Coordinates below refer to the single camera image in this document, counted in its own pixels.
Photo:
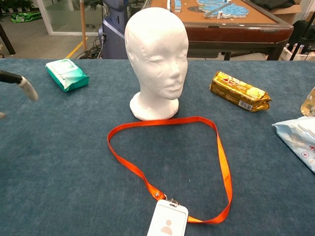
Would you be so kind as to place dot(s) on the black tripod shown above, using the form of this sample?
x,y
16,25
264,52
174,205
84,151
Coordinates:
x,y
299,45

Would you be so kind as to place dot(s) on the blue mahjong tile stack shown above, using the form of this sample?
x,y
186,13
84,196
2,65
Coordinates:
x,y
177,7

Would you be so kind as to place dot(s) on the blue mahjong tile cluster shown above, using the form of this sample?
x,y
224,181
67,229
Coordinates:
x,y
229,9

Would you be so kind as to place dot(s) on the black bag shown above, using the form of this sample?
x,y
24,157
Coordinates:
x,y
297,29

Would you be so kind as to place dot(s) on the gold biscuit packet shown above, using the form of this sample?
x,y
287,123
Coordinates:
x,y
236,91

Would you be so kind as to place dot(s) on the white framed glass partition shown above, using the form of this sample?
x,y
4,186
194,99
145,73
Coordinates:
x,y
73,33

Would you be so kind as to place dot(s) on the dark furniture leg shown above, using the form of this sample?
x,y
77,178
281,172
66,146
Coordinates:
x,y
7,41

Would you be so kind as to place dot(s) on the black cloth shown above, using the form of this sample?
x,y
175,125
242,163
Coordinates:
x,y
270,3

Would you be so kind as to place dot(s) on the green potted plant row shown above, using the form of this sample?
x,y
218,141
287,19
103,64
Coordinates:
x,y
17,4

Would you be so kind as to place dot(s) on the wooden pole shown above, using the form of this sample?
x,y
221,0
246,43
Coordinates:
x,y
83,24

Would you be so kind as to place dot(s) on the brown mahjong table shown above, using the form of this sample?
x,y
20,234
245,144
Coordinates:
x,y
233,34

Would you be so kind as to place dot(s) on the white badge holder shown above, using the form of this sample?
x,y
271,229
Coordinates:
x,y
167,218

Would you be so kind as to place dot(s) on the white storage crate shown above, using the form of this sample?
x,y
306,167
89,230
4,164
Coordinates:
x,y
302,57

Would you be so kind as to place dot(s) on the yellow tea bottle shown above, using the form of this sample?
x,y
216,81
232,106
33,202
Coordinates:
x,y
310,105

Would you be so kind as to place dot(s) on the cardboard box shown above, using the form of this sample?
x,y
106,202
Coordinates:
x,y
290,14

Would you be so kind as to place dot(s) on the blue robot base machine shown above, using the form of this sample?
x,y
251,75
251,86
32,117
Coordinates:
x,y
110,41

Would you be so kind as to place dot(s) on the green wet wipes pack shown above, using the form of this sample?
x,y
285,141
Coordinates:
x,y
66,73

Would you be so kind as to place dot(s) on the white foam mannequin head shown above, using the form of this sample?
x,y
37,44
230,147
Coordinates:
x,y
155,49

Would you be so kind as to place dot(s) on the light blue wet wipes pack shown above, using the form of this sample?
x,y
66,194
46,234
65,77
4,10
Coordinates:
x,y
300,137

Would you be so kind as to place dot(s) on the green bag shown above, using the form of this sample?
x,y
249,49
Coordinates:
x,y
24,17

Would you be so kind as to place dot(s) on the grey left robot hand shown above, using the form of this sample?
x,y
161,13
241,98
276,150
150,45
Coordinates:
x,y
27,89

